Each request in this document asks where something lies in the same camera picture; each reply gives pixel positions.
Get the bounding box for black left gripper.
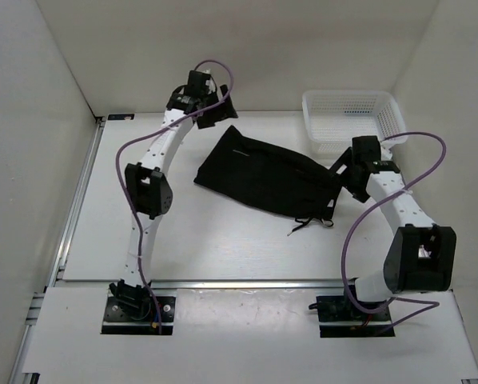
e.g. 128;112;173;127
195;85;236;130

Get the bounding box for black shorts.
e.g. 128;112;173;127
193;126;341;231

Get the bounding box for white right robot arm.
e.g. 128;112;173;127
332;136;456;320

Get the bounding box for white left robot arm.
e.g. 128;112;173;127
110;69;237;320

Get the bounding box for white plastic mesh basket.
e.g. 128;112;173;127
302;90;407;159

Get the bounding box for small blue label sticker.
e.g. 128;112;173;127
107;114;135;121

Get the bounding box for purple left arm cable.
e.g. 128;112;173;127
116;59;235;333

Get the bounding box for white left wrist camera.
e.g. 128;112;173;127
205;70;217;93

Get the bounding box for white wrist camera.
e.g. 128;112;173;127
205;70;217;93
380;144;393;160

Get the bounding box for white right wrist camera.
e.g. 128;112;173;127
380;144;393;160

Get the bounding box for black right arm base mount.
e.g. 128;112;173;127
309;287;395;338

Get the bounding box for aluminium front frame rail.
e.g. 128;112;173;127
150;279;344;290

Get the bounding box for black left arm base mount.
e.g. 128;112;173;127
101;280;177;336

